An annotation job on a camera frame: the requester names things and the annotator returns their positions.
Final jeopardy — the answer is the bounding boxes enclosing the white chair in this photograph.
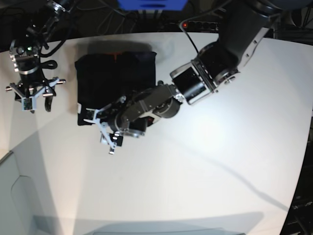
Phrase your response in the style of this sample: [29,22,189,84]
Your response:
[0,146,74,235]

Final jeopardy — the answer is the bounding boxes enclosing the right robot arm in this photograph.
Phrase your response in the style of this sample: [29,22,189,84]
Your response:
[5,0,78,113]

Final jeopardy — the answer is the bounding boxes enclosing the black power strip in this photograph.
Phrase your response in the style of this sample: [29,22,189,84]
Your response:
[182,21,219,32]

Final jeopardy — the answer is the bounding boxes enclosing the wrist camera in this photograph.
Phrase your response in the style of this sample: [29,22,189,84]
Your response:
[21,96,36,113]
[81,109,98,123]

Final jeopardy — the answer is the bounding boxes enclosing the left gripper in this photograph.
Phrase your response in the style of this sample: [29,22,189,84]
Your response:
[91,96,127,154]

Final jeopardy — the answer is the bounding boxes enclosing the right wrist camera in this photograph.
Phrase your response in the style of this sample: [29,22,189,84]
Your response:
[21,96,36,113]

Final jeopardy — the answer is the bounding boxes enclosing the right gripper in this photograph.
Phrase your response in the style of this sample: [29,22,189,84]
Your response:
[5,74,66,112]

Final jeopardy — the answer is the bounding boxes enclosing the black T-shirt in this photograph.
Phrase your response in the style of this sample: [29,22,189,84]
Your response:
[74,51,157,126]

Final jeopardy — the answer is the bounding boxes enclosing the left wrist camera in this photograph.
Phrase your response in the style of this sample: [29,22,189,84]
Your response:
[81,109,98,123]

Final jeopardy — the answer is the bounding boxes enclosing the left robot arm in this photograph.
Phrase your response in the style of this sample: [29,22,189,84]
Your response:
[81,0,284,154]

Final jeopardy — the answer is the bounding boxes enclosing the blue plastic box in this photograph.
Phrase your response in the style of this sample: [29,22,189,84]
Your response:
[117,0,188,11]

